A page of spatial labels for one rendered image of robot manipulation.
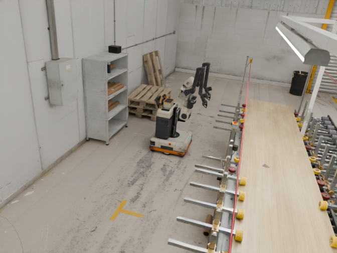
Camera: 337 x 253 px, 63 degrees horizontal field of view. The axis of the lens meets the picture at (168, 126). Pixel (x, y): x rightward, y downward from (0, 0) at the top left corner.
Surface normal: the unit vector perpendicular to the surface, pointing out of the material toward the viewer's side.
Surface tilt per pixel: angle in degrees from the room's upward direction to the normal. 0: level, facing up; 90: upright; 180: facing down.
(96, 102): 90
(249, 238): 0
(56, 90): 90
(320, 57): 90
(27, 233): 0
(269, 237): 0
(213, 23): 90
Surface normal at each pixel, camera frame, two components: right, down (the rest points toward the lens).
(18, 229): 0.07, -0.90
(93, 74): -0.28, 0.39
